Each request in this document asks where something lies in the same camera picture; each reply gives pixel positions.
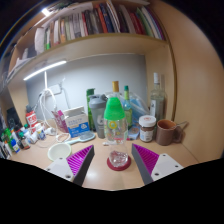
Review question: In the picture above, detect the brown mug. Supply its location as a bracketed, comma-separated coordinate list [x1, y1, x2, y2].
[155, 119, 184, 147]

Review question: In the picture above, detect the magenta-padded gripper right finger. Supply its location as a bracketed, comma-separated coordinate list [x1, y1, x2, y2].
[131, 143, 184, 186]

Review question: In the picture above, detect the white and blue carton box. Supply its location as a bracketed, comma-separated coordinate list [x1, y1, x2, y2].
[63, 106, 91, 138]

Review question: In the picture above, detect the clear bottle with green cap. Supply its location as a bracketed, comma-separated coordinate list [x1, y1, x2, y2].
[103, 96, 129, 169]

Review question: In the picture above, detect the small white blue-label bottle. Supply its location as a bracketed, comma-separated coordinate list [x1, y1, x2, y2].
[9, 138, 21, 154]

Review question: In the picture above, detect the light blue hairbrush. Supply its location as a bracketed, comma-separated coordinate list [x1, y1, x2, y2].
[64, 131, 97, 145]

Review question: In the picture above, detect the brown jar with white lid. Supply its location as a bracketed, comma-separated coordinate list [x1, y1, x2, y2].
[138, 114, 158, 143]

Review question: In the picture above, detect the white wall power socket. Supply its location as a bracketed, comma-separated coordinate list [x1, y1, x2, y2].
[46, 83, 64, 98]

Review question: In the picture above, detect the red and white can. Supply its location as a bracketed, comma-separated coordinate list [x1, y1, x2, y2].
[25, 110, 38, 128]

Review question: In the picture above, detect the white mug with green handle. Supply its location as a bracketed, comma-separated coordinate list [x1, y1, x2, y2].
[47, 142, 73, 162]

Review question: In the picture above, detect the blue plastic bag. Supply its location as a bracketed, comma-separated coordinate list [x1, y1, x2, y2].
[128, 93, 151, 139]

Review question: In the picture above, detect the grey shaker bottle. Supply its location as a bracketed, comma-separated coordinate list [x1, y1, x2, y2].
[88, 94, 108, 139]

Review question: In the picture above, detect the wooden shelf unit with books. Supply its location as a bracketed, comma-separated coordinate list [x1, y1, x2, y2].
[6, 0, 176, 121]

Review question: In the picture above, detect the tall clear glass bottle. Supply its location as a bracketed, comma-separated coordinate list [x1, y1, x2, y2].
[148, 72, 167, 123]

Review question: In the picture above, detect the flat round red coaster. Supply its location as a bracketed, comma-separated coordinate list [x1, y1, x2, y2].
[106, 154, 132, 172]

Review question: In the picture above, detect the tall green can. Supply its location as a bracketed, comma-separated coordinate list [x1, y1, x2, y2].
[85, 88, 97, 131]

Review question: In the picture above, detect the ceiling light tube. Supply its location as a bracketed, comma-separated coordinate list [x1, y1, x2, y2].
[40, 7, 51, 17]

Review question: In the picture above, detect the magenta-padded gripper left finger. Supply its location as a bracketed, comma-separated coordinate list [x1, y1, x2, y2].
[44, 144, 96, 187]

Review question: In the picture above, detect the white LED light bar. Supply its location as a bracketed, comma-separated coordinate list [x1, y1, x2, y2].
[23, 59, 68, 82]

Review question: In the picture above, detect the white cable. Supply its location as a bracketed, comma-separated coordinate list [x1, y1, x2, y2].
[37, 71, 72, 145]

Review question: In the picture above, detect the green-capped slim bottle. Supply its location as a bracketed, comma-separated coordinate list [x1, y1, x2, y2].
[122, 85, 133, 129]

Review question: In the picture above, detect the yellow-capped bottle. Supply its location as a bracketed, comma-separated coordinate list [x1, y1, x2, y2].
[111, 80, 121, 98]

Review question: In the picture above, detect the metal spoon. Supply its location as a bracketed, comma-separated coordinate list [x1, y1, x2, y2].
[176, 120, 190, 129]

